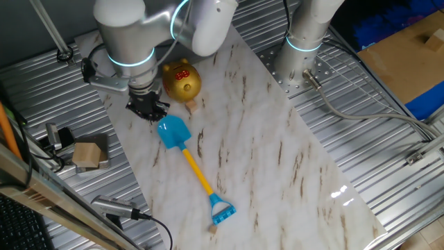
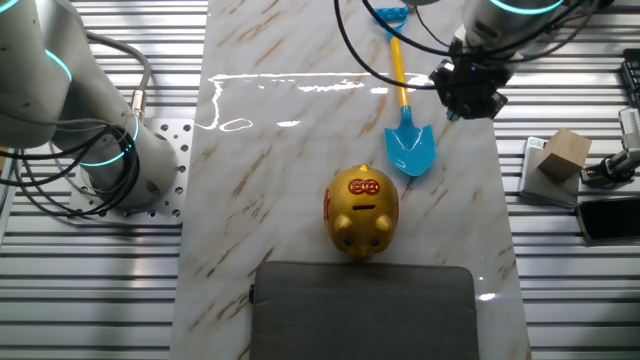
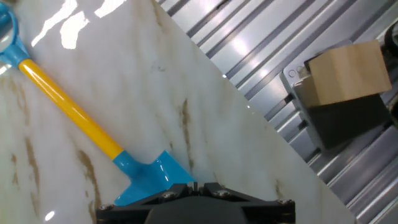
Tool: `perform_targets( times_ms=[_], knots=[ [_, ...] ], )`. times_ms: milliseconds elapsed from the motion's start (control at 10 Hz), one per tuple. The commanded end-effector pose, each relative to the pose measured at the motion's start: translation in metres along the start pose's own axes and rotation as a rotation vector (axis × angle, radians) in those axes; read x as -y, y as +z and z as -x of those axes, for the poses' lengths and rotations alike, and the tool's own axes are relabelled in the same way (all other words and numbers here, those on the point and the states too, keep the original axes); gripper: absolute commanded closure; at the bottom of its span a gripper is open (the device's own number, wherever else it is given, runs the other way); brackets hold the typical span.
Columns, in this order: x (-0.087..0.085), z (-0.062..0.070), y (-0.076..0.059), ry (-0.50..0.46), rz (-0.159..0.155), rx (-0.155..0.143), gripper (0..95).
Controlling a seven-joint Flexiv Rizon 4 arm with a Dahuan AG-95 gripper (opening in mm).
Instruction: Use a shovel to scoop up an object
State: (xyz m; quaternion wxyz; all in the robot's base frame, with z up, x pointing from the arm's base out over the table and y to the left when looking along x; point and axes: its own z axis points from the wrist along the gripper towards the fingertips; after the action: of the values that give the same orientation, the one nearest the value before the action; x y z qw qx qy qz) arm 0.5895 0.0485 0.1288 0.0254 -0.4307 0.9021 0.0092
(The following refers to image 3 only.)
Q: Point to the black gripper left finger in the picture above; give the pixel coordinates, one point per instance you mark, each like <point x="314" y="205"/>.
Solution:
<point x="130" y="208"/>

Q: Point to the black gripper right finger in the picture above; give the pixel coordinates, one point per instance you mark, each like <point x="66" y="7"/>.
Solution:
<point x="267" y="208"/>

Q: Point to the blue and yellow toy shovel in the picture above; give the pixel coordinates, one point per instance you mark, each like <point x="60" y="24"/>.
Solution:
<point x="71" y="109"/>

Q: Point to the large wooden block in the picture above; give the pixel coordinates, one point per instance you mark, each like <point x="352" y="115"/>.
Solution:
<point x="348" y="71"/>

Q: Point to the grey metal plate bracket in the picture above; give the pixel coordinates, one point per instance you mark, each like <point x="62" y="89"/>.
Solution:
<point x="342" y="124"/>

